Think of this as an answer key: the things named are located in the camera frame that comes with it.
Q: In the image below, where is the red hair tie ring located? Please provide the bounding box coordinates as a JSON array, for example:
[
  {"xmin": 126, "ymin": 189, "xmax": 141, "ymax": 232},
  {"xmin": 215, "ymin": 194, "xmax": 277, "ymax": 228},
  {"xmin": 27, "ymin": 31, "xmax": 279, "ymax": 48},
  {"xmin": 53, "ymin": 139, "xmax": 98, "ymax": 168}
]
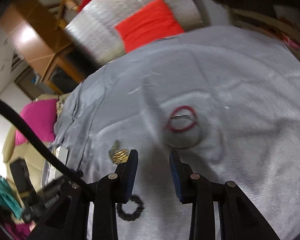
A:
[{"xmin": 166, "ymin": 105, "xmax": 199, "ymax": 133}]

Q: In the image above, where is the magenta pillow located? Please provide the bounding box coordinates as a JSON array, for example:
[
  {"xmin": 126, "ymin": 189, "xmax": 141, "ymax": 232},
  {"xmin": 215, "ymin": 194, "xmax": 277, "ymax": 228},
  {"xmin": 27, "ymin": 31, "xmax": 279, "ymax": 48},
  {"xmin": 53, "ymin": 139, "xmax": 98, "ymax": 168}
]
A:
[{"xmin": 20, "ymin": 99, "xmax": 57, "ymax": 142}]

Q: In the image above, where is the grey bed blanket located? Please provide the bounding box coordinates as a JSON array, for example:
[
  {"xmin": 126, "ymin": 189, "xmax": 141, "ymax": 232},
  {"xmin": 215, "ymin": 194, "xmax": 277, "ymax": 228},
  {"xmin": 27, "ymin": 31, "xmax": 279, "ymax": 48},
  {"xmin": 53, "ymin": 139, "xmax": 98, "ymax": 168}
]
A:
[{"xmin": 51, "ymin": 26, "xmax": 300, "ymax": 239}]

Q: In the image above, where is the gold hair clip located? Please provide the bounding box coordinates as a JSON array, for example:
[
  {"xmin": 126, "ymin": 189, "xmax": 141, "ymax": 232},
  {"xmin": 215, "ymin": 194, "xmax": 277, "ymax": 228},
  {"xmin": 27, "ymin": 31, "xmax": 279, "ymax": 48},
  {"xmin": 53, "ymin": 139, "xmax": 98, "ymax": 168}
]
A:
[{"xmin": 108, "ymin": 140, "xmax": 129, "ymax": 165}]

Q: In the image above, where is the wooden cabinet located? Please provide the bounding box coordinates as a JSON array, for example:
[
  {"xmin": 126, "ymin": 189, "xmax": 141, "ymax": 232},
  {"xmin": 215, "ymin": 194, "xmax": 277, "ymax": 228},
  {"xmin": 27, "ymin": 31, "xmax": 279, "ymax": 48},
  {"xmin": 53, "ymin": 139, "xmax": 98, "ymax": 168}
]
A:
[{"xmin": 0, "ymin": 0, "xmax": 86, "ymax": 94}]

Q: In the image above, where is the teal garment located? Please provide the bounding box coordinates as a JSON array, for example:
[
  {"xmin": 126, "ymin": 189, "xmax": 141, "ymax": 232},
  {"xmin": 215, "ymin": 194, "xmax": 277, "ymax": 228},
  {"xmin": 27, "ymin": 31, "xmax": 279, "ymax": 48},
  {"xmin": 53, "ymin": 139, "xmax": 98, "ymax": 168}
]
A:
[{"xmin": 0, "ymin": 176, "xmax": 22, "ymax": 219}]

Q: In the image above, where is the white jewelry tray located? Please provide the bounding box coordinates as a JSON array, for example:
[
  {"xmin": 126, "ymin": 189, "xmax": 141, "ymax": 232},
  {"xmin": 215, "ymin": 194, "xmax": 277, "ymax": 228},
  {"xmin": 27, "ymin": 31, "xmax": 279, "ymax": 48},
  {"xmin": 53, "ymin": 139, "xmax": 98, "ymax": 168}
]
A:
[{"xmin": 41, "ymin": 145, "xmax": 70, "ymax": 188}]

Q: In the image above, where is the red cushion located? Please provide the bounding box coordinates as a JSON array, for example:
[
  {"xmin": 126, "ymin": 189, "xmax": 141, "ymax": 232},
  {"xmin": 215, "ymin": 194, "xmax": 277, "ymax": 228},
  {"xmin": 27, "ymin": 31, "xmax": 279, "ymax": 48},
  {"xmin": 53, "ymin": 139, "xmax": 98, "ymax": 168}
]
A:
[{"xmin": 115, "ymin": 0, "xmax": 184, "ymax": 53}]

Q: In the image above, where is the black cable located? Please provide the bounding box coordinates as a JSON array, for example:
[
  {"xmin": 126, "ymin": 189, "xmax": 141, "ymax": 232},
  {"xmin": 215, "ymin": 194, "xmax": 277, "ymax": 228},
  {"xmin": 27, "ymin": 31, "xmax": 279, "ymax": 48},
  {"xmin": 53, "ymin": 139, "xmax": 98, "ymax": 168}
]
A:
[{"xmin": 0, "ymin": 94, "xmax": 87, "ymax": 188}]

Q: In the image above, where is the thin silver bangle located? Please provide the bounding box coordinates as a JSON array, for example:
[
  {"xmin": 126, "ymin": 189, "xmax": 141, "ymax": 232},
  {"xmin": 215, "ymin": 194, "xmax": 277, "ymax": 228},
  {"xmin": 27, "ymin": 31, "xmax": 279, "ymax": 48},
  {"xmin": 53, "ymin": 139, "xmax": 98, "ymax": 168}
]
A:
[{"xmin": 163, "ymin": 114, "xmax": 203, "ymax": 150}]

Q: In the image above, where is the black scrunchie hair tie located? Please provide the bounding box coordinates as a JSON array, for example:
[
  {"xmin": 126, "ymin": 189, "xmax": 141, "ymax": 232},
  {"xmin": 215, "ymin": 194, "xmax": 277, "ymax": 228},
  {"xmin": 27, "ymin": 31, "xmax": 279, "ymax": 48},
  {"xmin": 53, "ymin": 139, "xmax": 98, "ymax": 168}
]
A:
[{"xmin": 116, "ymin": 194, "xmax": 145, "ymax": 222}]

